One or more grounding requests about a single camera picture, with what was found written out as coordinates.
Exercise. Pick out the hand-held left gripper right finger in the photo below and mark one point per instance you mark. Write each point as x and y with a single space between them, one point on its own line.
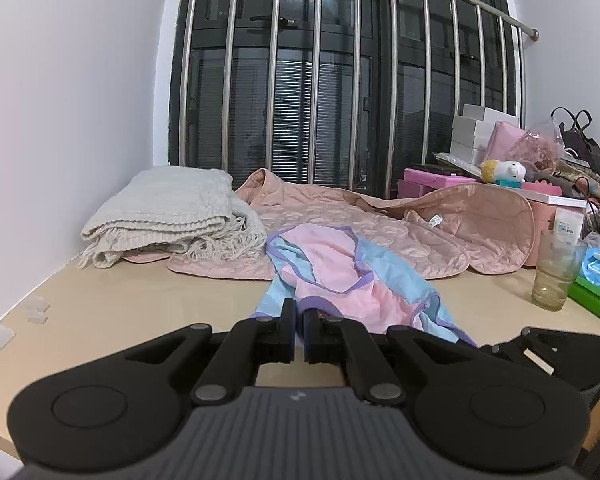
309 335

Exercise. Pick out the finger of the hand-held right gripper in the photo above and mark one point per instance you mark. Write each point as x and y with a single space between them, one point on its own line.
530 340

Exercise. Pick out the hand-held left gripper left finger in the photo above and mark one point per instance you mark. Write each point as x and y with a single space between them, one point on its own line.
291 332

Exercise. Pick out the pink and blue garment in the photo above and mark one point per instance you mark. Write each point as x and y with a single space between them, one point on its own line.
330 270

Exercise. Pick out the green box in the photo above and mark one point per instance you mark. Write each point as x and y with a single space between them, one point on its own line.
592 305

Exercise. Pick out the glass cup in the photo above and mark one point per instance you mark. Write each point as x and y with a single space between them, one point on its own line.
555 270

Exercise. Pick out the pink storage box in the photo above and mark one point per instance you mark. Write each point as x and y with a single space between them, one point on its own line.
542 230

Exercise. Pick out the white cosmetic tube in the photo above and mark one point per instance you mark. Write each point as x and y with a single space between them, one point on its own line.
569 225

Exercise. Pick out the pink quilted blanket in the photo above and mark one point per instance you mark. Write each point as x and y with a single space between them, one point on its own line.
380 225

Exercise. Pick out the pink scalloped block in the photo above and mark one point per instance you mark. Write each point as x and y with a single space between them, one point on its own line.
542 187

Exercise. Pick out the patterned gold cloth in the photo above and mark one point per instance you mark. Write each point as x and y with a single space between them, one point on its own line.
585 182

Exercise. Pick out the white and yellow plush toy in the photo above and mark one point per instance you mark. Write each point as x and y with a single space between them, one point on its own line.
505 170

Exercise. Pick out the pink flat box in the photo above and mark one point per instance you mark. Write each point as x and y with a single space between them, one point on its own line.
411 190
440 179

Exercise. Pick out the cream knitted blanket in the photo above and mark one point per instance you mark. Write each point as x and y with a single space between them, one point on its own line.
160 205

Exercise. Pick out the clear bag with pink filling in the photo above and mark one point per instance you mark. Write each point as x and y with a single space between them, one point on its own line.
537 150

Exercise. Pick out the grey patterned flat package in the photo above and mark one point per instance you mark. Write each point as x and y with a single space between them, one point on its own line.
460 162

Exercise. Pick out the dark flat case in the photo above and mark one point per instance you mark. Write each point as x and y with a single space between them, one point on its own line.
435 167

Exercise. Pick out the pink pouch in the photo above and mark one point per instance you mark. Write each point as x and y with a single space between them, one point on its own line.
502 142

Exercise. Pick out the black handbag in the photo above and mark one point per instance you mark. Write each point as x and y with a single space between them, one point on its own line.
580 142

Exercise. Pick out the stack of white boxes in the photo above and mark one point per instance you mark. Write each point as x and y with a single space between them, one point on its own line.
472 127

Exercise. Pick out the dark glass window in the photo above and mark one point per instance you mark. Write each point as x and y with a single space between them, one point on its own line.
295 110

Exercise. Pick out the small clear plastic piece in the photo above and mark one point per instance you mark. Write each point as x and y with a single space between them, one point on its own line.
35 316
37 304

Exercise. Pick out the stainless steel window railing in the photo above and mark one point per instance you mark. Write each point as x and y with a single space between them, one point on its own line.
317 70

